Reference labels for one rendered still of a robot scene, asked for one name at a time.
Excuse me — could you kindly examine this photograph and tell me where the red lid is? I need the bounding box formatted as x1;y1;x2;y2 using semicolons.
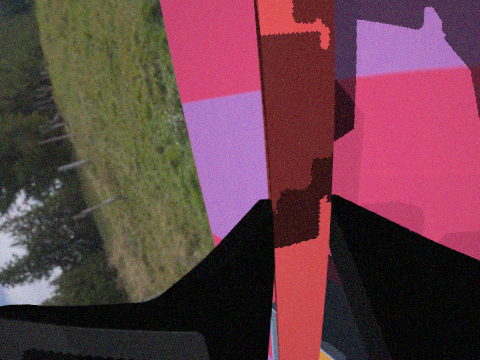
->
253;0;336;360

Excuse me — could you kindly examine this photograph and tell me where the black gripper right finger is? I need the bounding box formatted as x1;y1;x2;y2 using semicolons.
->
329;195;480;360

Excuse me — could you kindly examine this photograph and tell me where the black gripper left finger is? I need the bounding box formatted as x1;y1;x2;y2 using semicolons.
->
0;199;275;360

